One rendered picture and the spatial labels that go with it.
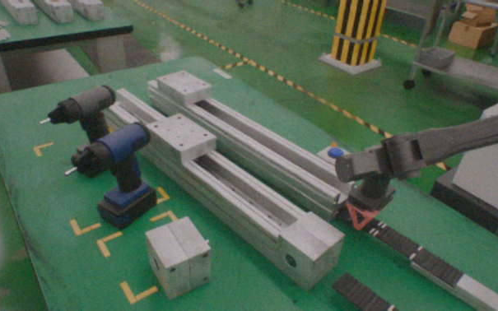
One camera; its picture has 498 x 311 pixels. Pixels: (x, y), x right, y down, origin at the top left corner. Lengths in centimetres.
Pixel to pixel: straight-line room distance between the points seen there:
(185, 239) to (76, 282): 24
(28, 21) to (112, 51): 45
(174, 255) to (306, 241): 25
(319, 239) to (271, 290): 14
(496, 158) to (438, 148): 42
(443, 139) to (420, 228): 34
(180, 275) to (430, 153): 50
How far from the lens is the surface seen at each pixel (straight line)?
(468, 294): 89
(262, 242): 83
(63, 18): 248
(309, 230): 78
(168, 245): 74
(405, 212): 104
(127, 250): 87
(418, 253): 90
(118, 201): 89
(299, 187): 95
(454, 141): 73
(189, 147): 93
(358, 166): 75
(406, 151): 75
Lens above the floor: 142
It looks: 35 degrees down
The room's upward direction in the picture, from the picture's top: 4 degrees clockwise
